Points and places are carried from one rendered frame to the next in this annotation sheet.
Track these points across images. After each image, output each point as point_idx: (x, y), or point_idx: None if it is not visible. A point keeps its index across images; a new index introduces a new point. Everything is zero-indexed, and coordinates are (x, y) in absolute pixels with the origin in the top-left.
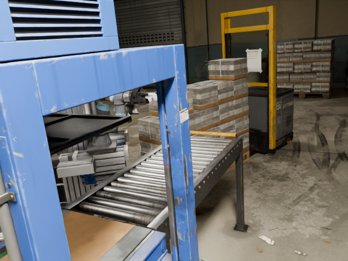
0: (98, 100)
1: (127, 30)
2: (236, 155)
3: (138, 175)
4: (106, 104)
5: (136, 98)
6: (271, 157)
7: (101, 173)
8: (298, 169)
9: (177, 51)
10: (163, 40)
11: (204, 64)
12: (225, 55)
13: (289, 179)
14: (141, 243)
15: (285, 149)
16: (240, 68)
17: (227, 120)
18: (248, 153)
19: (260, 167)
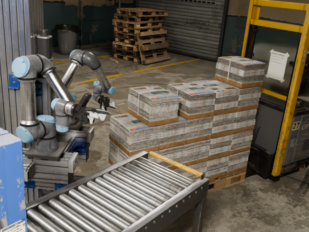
0: (66, 87)
1: None
2: (193, 203)
3: (50, 213)
4: (72, 95)
5: (79, 113)
6: (271, 186)
7: (40, 180)
8: (296, 212)
9: (0, 153)
10: (203, 2)
11: (243, 39)
12: (244, 50)
13: (278, 225)
14: None
15: (294, 178)
16: (252, 74)
17: (221, 135)
18: (243, 174)
19: (252, 196)
